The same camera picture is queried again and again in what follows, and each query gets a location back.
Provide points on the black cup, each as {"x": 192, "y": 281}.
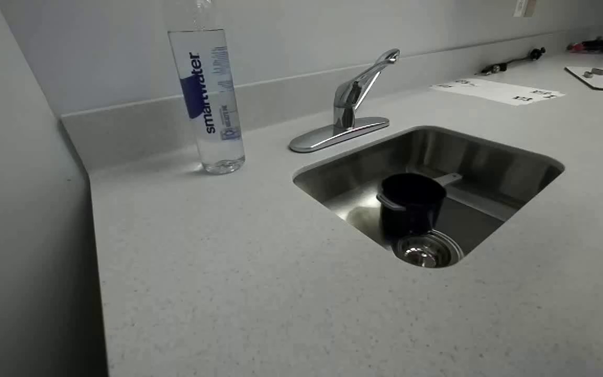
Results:
{"x": 407, "y": 206}

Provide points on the clear smartwater bottle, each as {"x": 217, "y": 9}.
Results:
{"x": 217, "y": 105}

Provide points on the metal sink drain strainer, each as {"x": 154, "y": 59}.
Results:
{"x": 427, "y": 251}

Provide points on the stainless steel sink basin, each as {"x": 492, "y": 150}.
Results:
{"x": 496, "y": 171}

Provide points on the printed white paper sheet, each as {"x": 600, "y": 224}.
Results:
{"x": 496, "y": 91}

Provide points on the black rod tool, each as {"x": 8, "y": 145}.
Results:
{"x": 512, "y": 63}

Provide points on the white wall outlet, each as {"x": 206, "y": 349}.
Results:
{"x": 523, "y": 7}

